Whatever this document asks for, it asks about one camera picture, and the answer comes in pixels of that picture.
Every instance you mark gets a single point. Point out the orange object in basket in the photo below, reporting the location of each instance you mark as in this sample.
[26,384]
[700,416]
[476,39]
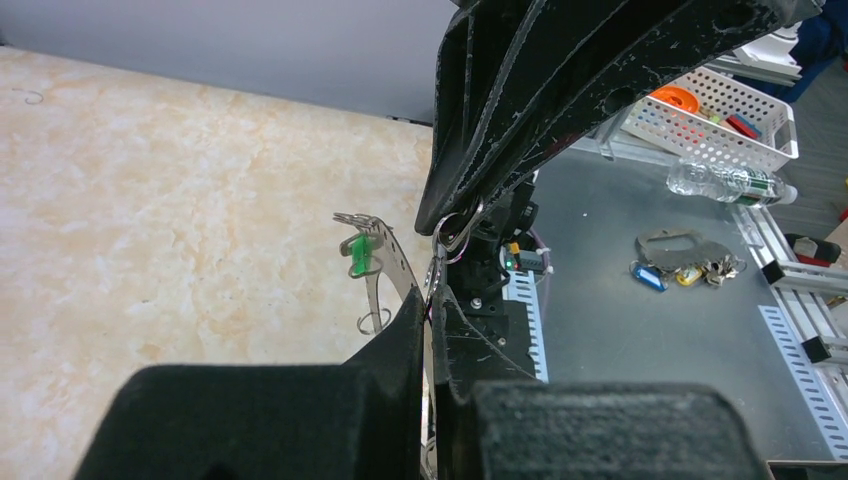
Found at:
[677,97]

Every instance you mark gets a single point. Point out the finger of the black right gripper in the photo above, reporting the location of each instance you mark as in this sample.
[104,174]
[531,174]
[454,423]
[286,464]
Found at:
[587,60]
[475,57]

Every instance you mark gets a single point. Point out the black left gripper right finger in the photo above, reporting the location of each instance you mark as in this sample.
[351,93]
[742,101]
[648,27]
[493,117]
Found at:
[495,421]

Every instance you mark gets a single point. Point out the white perforated plastic basket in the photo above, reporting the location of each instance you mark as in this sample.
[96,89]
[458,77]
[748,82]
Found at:
[736,124]

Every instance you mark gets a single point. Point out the spare metal key bunch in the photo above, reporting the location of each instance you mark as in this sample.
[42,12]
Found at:
[684,256]

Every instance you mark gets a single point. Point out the green plastic key tag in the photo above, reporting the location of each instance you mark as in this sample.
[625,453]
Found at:
[359,250]

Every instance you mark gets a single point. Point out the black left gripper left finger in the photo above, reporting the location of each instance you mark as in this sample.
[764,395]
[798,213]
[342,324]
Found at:
[360,419]

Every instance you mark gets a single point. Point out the clear plastic water bottle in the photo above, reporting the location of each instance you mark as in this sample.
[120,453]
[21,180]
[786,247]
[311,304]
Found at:
[729,183]

